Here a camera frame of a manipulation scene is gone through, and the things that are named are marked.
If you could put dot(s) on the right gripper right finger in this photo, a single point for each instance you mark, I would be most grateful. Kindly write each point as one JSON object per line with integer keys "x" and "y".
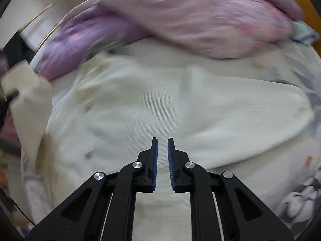
{"x": 222, "y": 207}

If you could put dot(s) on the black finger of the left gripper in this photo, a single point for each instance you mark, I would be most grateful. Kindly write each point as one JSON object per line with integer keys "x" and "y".
{"x": 6, "y": 99}

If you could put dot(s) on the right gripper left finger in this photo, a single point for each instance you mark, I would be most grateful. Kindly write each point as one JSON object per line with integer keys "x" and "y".
{"x": 102, "y": 208}

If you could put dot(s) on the cream white jacket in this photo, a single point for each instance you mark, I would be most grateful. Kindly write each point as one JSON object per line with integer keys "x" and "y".
{"x": 260, "y": 130}

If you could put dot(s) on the bamboo clothes rack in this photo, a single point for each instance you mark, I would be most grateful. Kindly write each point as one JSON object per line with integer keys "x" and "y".
{"x": 38, "y": 29}

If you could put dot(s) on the black garment on rack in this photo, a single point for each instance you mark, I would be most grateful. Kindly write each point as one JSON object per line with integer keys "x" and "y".
{"x": 16, "y": 50}

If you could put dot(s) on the purple quilt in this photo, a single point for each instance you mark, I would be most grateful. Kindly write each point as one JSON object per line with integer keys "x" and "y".
{"x": 72, "y": 42}

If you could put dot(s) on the pink floral quilt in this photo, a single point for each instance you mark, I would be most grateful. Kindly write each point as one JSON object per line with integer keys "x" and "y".
{"x": 219, "y": 29}

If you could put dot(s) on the teal blue-trimmed pillow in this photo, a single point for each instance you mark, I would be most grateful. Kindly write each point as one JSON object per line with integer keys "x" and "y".
{"x": 303, "y": 33}

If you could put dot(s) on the wooden headboard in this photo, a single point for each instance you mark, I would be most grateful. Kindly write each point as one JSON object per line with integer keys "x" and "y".
{"x": 311, "y": 16}

